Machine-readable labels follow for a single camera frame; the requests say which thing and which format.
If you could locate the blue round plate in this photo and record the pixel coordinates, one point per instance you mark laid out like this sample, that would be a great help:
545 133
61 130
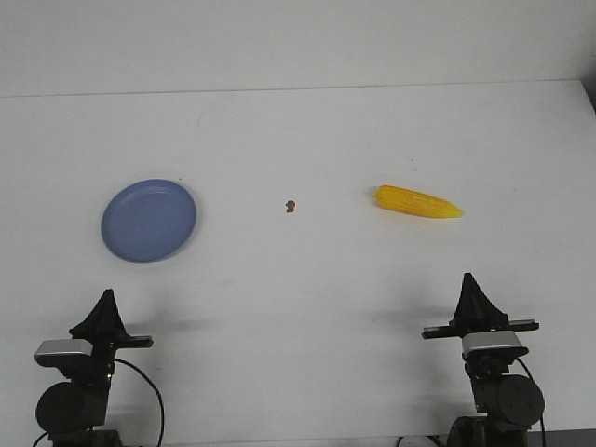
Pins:
148 221

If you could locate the yellow corn cob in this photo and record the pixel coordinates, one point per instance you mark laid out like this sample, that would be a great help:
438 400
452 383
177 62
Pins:
415 203

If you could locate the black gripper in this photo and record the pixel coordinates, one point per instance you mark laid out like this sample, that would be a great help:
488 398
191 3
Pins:
105 330
475 313

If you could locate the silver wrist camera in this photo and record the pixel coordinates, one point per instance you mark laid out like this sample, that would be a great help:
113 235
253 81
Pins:
54 353
505 343

